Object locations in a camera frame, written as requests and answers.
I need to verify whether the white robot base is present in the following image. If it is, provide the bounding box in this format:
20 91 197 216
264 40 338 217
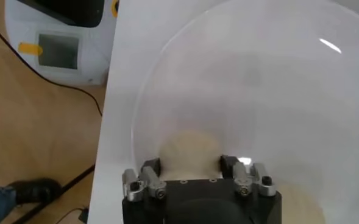
4 0 121 86

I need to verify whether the thin black floor cable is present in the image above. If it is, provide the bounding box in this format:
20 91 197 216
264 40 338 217
0 16 103 117

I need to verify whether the large white round plate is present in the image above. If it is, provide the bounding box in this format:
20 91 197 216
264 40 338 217
130 0 359 224

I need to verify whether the black shoe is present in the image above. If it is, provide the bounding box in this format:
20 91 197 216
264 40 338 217
7 178 63 205

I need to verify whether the thick black floor cable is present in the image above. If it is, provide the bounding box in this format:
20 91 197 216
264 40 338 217
14 164 96 224

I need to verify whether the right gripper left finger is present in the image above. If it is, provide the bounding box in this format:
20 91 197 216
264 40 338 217
121 157 167 202

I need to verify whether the small black plug adapter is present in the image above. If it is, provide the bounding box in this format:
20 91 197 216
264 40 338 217
77 206 90 224

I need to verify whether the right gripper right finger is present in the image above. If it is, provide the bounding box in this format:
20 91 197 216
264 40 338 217
219 154 277 198

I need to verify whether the white steamed baozi bun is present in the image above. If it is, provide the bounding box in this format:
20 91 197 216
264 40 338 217
158 130 224 181

